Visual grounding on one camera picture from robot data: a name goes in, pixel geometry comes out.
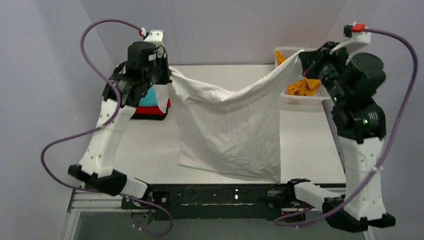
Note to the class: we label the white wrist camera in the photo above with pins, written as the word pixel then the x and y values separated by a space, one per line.
pixel 355 38
pixel 154 37

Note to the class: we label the folded red t shirt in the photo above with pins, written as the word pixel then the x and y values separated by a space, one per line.
pixel 152 110

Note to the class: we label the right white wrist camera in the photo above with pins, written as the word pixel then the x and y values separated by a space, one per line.
pixel 355 38

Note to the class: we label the orange t shirt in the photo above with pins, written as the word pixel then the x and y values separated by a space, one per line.
pixel 306 87

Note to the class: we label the white plastic basket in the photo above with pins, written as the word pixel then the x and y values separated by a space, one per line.
pixel 281 54

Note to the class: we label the folded black t shirt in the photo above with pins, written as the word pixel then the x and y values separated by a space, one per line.
pixel 145 116

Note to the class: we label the aluminium frame rail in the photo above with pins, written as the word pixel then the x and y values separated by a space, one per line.
pixel 91 202

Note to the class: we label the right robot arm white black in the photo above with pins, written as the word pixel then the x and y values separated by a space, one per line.
pixel 351 82

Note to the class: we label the folded cyan t shirt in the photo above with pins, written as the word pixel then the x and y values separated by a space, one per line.
pixel 150 100

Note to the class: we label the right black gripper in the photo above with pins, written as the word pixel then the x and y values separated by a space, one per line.
pixel 308 62

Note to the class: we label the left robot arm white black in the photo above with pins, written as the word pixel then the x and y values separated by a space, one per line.
pixel 96 168

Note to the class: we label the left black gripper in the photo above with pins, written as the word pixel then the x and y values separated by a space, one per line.
pixel 164 73

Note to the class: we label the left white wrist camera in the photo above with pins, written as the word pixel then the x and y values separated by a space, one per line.
pixel 154 37

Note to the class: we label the white t shirt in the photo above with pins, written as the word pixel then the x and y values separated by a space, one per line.
pixel 229 118

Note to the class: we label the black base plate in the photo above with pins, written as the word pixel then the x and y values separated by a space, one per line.
pixel 224 201

